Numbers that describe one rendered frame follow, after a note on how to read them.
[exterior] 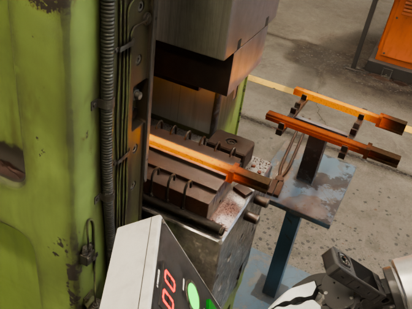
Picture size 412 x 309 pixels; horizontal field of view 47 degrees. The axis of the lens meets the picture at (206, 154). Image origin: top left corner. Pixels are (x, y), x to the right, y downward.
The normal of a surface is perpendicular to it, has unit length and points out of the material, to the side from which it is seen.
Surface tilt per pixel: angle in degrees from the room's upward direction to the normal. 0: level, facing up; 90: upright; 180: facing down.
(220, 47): 90
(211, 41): 90
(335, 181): 0
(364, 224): 0
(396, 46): 93
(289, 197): 0
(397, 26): 90
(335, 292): 29
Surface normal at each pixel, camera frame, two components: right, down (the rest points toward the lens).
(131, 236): -0.39, -0.75
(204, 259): -0.43, 0.48
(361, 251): 0.12, -0.80
